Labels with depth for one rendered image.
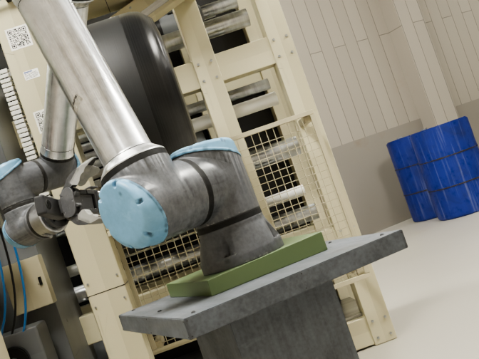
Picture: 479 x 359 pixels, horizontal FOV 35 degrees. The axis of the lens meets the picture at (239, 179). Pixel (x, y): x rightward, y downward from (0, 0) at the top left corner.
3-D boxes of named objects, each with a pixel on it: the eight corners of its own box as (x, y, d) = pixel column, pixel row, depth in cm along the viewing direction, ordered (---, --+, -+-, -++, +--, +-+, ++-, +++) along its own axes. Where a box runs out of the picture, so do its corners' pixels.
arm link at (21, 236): (-7, 219, 193) (8, 256, 192) (21, 204, 185) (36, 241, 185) (22, 211, 200) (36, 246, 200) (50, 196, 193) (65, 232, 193)
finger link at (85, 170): (103, 152, 181) (88, 183, 184) (84, 149, 176) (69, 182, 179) (110, 159, 179) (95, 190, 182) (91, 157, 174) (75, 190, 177)
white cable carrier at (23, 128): (43, 206, 250) (-4, 71, 251) (45, 206, 255) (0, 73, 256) (55, 202, 251) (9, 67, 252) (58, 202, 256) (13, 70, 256)
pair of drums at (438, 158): (443, 208, 730) (416, 131, 732) (522, 193, 634) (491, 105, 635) (390, 229, 704) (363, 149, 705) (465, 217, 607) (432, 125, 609)
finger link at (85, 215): (123, 218, 175) (98, 206, 181) (104, 218, 171) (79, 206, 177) (120, 231, 176) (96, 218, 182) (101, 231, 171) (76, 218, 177)
